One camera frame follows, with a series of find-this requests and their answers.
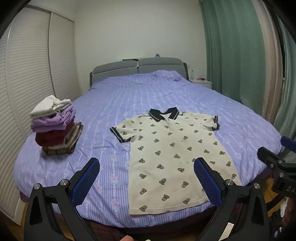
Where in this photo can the flat book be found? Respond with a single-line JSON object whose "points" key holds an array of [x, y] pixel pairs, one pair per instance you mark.
{"points": [[131, 58]]}

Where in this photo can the person's left hand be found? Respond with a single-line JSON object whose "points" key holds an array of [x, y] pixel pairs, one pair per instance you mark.
{"points": [[126, 238]]}

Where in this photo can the white louvered wardrobe door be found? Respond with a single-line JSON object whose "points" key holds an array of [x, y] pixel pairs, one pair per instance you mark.
{"points": [[62, 58], [25, 81]]}

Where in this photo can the beige folded cloth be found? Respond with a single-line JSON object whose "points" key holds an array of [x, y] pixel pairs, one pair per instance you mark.
{"points": [[70, 135]]}

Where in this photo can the white dotted folded garment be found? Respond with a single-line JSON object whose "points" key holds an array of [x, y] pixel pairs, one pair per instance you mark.
{"points": [[49, 105]]}

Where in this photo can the white nightstand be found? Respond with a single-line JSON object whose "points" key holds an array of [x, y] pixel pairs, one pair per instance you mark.
{"points": [[202, 83]]}

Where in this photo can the purple folded garment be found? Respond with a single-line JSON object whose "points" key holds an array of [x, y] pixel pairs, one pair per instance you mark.
{"points": [[54, 121]]}

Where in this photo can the cream printed polo shirt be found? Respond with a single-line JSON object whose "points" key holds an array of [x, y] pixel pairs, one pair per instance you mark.
{"points": [[171, 157]]}

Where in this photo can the grey padded headboard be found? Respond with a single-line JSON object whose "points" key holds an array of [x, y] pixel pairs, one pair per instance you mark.
{"points": [[129, 69]]}

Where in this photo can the bed with purple floral sheet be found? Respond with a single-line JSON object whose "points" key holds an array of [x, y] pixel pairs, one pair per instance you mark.
{"points": [[111, 111]]}

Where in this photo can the small red and blue item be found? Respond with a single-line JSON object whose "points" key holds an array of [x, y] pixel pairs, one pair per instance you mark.
{"points": [[201, 78]]}

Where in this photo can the beige curtain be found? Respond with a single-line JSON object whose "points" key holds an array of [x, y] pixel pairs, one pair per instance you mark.
{"points": [[270, 69]]}

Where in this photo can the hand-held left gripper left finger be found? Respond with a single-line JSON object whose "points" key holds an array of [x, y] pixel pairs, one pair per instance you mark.
{"points": [[86, 180]]}

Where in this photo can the brown patterned folded cloth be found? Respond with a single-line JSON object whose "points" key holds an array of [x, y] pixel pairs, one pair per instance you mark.
{"points": [[60, 151]]}

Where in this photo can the green curtain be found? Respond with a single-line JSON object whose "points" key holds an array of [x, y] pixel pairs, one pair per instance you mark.
{"points": [[233, 51], [288, 92]]}

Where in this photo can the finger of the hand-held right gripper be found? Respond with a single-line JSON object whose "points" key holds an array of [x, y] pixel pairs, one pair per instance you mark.
{"points": [[288, 142], [269, 156]]}

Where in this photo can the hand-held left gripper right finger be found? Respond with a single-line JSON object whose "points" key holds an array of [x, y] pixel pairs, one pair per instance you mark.
{"points": [[208, 180]]}

